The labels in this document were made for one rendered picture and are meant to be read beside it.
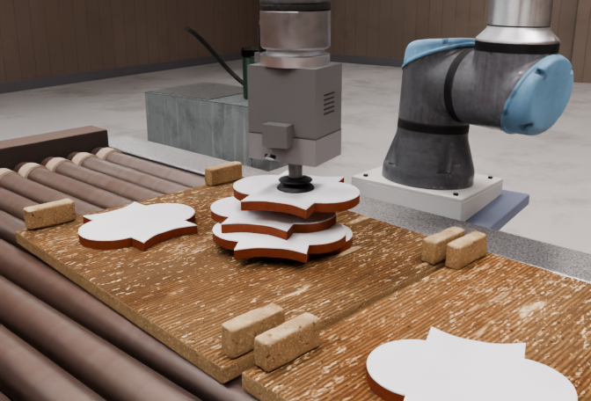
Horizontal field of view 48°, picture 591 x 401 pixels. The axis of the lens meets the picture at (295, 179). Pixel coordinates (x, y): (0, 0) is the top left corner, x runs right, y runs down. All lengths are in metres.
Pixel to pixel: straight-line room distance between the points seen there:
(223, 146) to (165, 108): 0.58
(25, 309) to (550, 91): 0.71
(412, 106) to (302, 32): 0.42
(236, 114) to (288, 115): 3.64
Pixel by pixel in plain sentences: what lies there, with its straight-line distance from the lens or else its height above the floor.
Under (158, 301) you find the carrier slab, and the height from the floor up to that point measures 0.94.
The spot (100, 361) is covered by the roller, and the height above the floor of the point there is 0.92.
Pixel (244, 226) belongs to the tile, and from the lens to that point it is 0.74.
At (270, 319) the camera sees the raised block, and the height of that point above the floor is 0.96.
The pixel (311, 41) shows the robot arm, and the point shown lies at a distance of 0.70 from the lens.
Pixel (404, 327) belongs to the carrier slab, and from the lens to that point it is 0.60.
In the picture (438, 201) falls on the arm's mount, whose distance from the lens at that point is 1.05.
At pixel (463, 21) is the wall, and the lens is 9.86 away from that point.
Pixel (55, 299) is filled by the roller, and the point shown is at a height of 0.91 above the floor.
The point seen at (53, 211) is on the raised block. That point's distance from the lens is 0.87.
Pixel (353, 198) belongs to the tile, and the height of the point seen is 1.00.
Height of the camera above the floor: 1.22
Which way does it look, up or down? 16 degrees down
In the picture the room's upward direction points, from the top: straight up
